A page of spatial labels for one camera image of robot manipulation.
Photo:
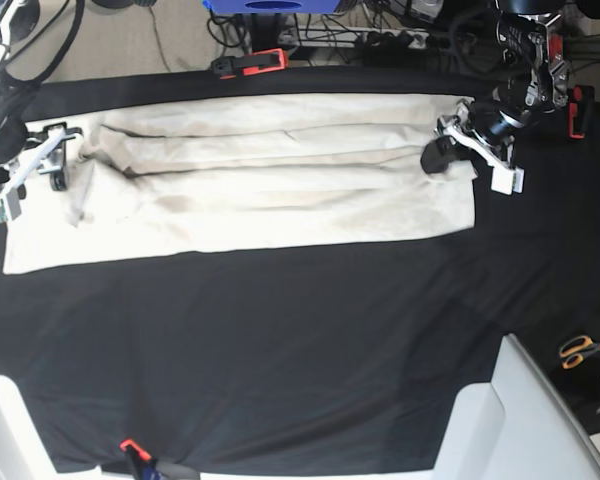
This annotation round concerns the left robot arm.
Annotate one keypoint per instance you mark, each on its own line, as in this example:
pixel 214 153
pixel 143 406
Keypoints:
pixel 528 33

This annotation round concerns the orange handled scissors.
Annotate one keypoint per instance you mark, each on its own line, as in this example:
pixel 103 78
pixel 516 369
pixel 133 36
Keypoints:
pixel 577 350

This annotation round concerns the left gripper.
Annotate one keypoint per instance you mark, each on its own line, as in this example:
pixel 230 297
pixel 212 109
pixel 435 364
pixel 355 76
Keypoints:
pixel 481 128

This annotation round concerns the orange black clamp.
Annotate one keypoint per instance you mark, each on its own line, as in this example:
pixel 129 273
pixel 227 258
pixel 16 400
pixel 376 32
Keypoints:
pixel 261 62

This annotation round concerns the red black clamp right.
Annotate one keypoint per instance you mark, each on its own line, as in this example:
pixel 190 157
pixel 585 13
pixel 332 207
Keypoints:
pixel 581 102

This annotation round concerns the white T-shirt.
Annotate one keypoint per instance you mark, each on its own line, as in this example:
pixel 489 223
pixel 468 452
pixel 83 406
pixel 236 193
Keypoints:
pixel 243 173

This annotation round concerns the blue box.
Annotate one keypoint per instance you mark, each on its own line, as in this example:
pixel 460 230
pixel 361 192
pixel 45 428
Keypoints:
pixel 227 7

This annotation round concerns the orange clamp bottom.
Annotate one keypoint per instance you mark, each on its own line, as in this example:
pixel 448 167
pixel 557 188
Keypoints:
pixel 139 461

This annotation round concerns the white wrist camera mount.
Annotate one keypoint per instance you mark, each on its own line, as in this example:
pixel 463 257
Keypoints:
pixel 10 199
pixel 506 178

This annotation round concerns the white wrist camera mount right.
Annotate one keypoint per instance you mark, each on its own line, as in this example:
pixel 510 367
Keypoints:
pixel 10 199

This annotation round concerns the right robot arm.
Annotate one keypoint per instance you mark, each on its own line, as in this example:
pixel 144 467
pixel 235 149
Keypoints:
pixel 18 20

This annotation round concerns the black table cloth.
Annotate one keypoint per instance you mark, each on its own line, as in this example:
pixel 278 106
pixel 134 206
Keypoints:
pixel 312 360

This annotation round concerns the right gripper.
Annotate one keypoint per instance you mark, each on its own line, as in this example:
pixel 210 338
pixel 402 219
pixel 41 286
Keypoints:
pixel 47 156

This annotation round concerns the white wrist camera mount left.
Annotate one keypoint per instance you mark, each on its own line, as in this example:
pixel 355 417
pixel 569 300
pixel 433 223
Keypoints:
pixel 506 178

